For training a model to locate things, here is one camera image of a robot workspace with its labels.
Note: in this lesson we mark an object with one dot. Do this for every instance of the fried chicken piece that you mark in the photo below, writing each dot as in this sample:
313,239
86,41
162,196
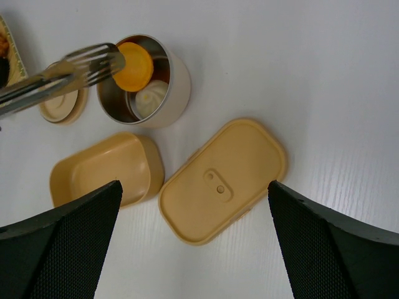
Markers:
4,46

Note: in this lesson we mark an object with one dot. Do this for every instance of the bamboo fan-shaped tray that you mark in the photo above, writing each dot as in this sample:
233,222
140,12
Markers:
17,69

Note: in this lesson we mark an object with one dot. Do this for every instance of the black sea cucumber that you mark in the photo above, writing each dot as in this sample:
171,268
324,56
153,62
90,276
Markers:
4,71

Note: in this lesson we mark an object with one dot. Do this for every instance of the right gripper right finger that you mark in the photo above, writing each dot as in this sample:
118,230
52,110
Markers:
330,255

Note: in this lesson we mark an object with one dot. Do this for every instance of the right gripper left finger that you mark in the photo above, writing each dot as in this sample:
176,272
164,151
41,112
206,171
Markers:
60,253

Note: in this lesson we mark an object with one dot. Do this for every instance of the metal tongs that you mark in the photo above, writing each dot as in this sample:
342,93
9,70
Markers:
79,69

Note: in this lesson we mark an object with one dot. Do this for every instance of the tan rectangular box lid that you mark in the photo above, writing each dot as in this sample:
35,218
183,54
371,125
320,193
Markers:
222,181

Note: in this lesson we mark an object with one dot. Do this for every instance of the round steel-lined container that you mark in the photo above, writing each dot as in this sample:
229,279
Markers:
119,105

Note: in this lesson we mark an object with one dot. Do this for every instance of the round beige lid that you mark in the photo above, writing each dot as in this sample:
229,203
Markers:
64,109

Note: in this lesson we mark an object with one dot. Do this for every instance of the orange egg tart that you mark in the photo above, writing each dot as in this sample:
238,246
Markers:
138,69

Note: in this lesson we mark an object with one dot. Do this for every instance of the white steamed bun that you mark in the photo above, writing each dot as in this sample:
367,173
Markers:
150,98

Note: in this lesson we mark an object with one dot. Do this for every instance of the tan rectangular lunch box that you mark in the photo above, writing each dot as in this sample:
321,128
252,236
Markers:
134,160

